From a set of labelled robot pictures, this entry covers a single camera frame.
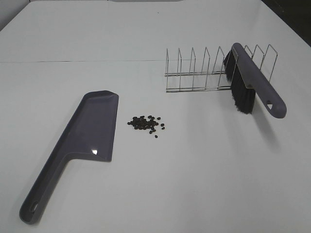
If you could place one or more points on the pile of coffee beans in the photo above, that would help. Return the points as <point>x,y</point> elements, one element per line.
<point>149,123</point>

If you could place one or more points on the purple hand brush black bristles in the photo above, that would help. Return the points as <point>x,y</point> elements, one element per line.
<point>247,82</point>

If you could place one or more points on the metal wire dish rack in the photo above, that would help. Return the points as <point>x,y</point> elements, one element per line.
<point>206,71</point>

